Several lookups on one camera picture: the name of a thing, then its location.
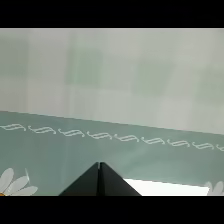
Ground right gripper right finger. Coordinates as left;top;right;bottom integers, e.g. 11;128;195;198
99;161;143;197

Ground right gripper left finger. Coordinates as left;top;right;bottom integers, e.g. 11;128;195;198
58;161;101;197

